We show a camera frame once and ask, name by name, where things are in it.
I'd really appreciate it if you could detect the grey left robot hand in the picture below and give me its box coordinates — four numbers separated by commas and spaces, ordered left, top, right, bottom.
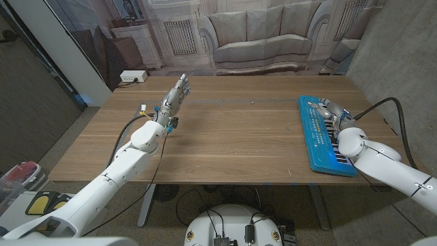
153, 73, 191, 128

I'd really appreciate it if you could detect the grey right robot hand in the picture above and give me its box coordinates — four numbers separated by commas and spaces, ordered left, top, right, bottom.
306, 98, 357, 131

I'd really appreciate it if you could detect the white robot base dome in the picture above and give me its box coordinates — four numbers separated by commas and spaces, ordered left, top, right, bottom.
183, 204, 284, 246

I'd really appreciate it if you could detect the blue toy piano keyboard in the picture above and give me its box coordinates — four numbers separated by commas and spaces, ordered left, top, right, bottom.
296, 94, 359, 178

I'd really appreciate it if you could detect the white power strip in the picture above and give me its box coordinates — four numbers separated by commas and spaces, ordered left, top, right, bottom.
119, 70, 149, 83

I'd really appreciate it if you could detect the round black floor fan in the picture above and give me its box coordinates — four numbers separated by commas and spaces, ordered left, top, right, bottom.
153, 184, 181, 203

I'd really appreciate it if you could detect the grey table leg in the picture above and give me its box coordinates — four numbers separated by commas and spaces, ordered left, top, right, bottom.
307, 184, 331, 232
137, 183, 157, 228

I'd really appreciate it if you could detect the printed living room backdrop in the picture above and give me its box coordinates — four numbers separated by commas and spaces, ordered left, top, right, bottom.
44, 0, 386, 92

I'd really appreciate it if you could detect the white pillar panel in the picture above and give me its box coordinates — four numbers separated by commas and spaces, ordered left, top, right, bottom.
6, 0, 112, 108

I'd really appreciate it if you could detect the black power adapter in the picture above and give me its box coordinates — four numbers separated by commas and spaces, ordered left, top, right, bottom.
244, 223, 255, 245

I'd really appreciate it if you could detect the clear bin with red item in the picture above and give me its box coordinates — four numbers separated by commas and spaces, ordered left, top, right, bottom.
0, 161, 49, 192

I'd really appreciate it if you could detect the yellow and black foot pedal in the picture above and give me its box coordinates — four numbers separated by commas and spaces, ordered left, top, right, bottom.
25, 191, 74, 217

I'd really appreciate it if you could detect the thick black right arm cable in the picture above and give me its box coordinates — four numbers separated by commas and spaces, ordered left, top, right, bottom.
353, 96, 419, 171

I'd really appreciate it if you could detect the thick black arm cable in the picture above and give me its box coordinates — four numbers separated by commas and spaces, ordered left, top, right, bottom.
353, 96, 419, 171
105, 113, 155, 169

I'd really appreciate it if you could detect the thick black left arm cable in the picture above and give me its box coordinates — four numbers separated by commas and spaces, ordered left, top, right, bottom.
105, 113, 155, 169

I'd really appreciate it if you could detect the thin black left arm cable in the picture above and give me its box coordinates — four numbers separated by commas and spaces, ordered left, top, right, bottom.
81, 128, 169, 237

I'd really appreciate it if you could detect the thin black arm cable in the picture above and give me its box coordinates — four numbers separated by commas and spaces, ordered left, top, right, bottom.
350, 159, 427, 237
81, 128, 169, 237

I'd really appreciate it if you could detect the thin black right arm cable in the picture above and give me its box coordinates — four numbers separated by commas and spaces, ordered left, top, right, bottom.
350, 159, 427, 237

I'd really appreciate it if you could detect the black floor cable loop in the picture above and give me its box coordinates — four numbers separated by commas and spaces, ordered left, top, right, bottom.
175, 187, 226, 236

